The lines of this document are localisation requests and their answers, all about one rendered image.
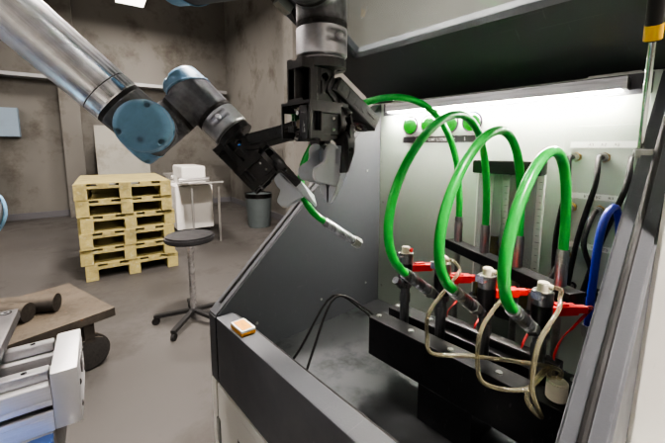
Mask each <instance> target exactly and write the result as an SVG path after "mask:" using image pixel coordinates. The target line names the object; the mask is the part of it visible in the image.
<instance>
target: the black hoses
mask: <svg viewBox="0 0 665 443"><path fill-rule="evenodd" d="M567 158H568V161H569V165H570V172H571V169H572V159H574V158H575V155H573V154H569V155H568V156H567ZM604 158H605V157H604V156H603V155H601V154H600V155H598V156H597V157H596V161H595V170H594V178H593V183H592V187H591V190H590V194H589V197H588V200H587V203H586V205H585V208H584V211H583V214H582V216H581V219H580V222H579V225H578V228H577V231H576V235H575V238H574V243H573V247H572V251H571V256H570V261H569V268H568V278H567V286H570V287H572V288H575V289H576V288H577V285H576V283H574V282H571V281H572V275H573V270H574V265H575V260H576V256H577V251H578V247H579V243H580V239H581V249H582V253H583V256H584V259H585V262H586V265H587V268H588V269H587V272H586V275H585V278H584V280H583V283H582V286H581V289H580V291H582V292H584V293H585V296H584V298H585V297H587V289H588V282H589V274H590V266H591V259H592V258H591V259H590V256H589V253H588V249H587V238H588V234H589V231H590V228H591V226H592V223H593V221H594V219H595V216H596V214H598V213H599V211H598V210H592V211H591V213H590V215H589V212H590V209H591V207H592V204H593V202H594V199H595V196H596V192H597V189H598V185H599V181H600V175H601V164H602V160H603V159H604ZM633 163H634V156H633V155H632V156H630V157H629V159H628V162H627V167H626V173H625V178H624V182H623V185H622V188H621V191H620V193H619V196H618V198H617V201H616V204H617V205H619V206H620V207H621V205H622V203H623V201H624V199H625V197H626V194H627V192H628V189H629V185H630V182H631V179H632V175H633ZM588 216H589V218H588V220H587V217H588ZM586 221H587V222H586ZM614 221H615V219H614V214H612V216H611V218H610V220H609V223H608V226H607V229H606V233H605V238H604V243H605V240H606V238H607V236H608V234H609V231H610V229H611V227H612V225H613V223H614ZM585 224H586V225H585ZM559 227H560V205H559V209H558V213H557V218H556V222H555V227H554V232H553V240H552V252H551V271H550V273H549V275H548V278H551V279H553V280H554V269H555V256H556V249H557V245H558V236H559ZM583 229H584V230H583ZM582 232H583V233H582ZM581 236H582V237H581ZM604 243H603V245H604Z"/></svg>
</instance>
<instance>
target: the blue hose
mask: <svg viewBox="0 0 665 443"><path fill-rule="evenodd" d="M621 213H622V211H621V208H620V206H619V205H617V204H611V205H609V206H608V207H607V208H606V209H605V210H604V212H603V214H602V215H601V218H600V220H599V223H598V227H597V230H596V235H595V240H594V246H593V252H592V259H591V266H590V274H589V282H588V289H587V297H586V304H585V306H593V307H594V306H595V299H596V292H597V284H598V277H599V269H600V262H601V256H602V249H603V243H604V238H605V233H606V229H607V226H608V223H609V220H610V218H611V216H612V214H614V219H615V236H616V233H617V229H618V223H619V220H620V216H621ZM593 311H594V308H593V310H592V311H591V312H590V313H589V314H588V315H587V316H586V317H585V318H584V325H586V326H589V325H590V321H591V318H592V314H593Z"/></svg>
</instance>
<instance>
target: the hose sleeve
mask: <svg viewBox="0 0 665 443"><path fill-rule="evenodd" d="M326 219H327V220H326V222H325V223H324V224H322V226H324V227H325V228H327V229H328V230H330V231H332V232H333V233H335V234H337V235H338V236H340V237H341V238H343V239H344V240H346V241H347V242H349V243H351V244H353V243H354V242H355V241H356V236H354V235H353V234H352V233H350V232H349V231H347V230H345V229H344V228H342V227H341V226H339V225H338V224H336V223H335V222H333V221H331V220H329V219H328V218H326Z"/></svg>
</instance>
